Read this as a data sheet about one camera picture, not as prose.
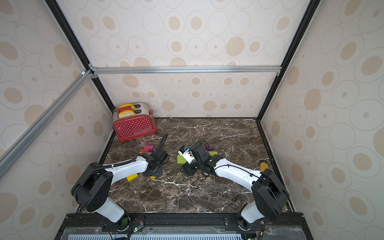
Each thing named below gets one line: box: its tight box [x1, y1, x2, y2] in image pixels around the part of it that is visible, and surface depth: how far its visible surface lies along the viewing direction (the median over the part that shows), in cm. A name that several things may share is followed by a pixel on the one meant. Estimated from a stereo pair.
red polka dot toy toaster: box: [111, 102, 158, 142], surface depth 102 cm
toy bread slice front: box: [118, 110, 136, 119], surface depth 96 cm
